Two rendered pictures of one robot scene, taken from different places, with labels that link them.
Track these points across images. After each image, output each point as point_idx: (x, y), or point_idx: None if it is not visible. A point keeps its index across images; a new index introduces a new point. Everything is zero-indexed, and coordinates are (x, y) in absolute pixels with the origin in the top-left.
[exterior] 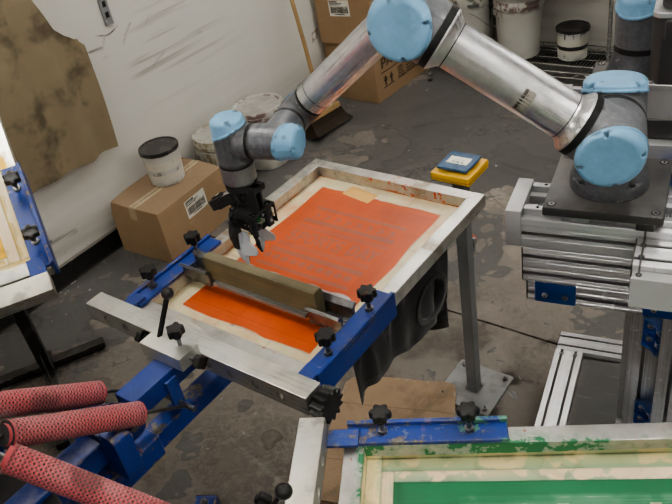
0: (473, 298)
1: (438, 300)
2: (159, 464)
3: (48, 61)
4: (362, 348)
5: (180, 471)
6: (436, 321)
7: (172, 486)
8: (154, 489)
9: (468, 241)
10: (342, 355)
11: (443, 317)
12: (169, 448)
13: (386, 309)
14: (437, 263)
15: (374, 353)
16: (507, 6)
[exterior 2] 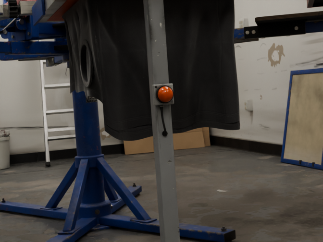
0: (158, 180)
1: (92, 77)
2: (295, 235)
3: None
4: (37, 16)
5: (278, 239)
6: (90, 95)
7: (266, 237)
8: (272, 233)
9: (149, 81)
10: (34, 8)
11: (111, 120)
12: (309, 238)
13: (40, 2)
14: (87, 32)
15: (73, 62)
16: None
